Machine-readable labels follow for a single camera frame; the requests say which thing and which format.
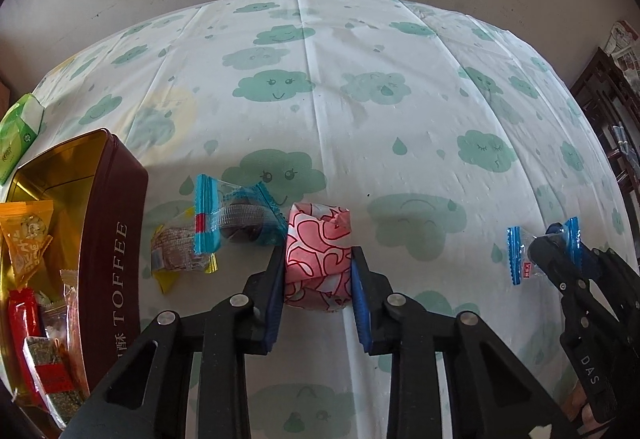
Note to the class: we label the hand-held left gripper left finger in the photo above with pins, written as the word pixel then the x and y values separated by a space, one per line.
pixel 274 319

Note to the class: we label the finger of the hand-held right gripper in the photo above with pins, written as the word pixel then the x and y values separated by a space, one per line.
pixel 592 264
pixel 552 264

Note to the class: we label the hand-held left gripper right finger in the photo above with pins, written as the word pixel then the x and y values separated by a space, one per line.
pixel 360 314

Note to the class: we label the blue candy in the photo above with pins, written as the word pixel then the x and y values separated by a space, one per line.
pixel 520 259
pixel 205 219

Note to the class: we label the pink swirl print snack packet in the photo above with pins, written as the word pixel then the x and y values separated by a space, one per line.
pixel 315 249

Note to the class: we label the brown and gold tin box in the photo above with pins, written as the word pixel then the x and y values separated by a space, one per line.
pixel 115 244

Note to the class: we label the silver green seaweed packet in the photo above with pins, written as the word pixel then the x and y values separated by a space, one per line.
pixel 42 349

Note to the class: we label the large red snack packet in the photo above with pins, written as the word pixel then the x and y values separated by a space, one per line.
pixel 22 319

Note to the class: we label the orange pastry packet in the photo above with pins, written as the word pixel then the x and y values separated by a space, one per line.
pixel 25 239

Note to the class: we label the yellow wrapped candy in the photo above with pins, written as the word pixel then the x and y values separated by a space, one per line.
pixel 175 249

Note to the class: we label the dark wooden furniture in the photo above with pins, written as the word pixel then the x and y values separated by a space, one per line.
pixel 605 84

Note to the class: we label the orange snack packet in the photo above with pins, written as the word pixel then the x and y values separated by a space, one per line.
pixel 71 309

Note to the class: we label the stack of newspapers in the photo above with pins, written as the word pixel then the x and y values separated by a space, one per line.
pixel 622 44

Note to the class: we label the cloud print tablecloth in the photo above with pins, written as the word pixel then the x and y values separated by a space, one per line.
pixel 400 44

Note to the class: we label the green tissue packet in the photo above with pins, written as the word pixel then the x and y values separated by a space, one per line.
pixel 17 134

